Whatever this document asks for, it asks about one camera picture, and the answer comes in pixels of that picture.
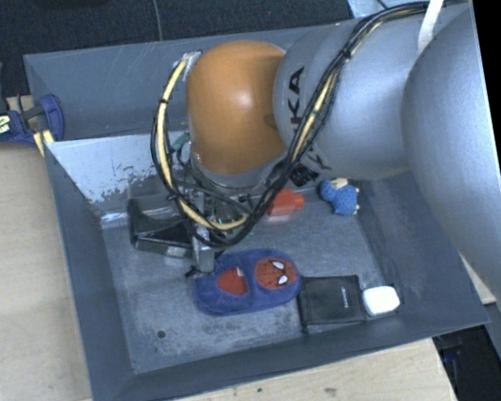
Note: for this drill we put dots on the black and silver tool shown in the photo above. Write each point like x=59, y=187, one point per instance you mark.
x=156, y=234

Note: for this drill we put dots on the blue slipper with red face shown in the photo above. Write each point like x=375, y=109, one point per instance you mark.
x=248, y=297

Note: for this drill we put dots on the grey metal bin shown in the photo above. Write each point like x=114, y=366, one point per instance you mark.
x=163, y=304

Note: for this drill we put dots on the red-orange toy bottle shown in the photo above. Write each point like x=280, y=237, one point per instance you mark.
x=285, y=202

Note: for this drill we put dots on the blue plush toy animal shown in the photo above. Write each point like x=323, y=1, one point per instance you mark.
x=343, y=200

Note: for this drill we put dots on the pale wood flat board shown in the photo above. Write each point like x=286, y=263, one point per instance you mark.
x=21, y=281

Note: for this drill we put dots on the white rounded box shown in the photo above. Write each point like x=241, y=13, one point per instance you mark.
x=380, y=300

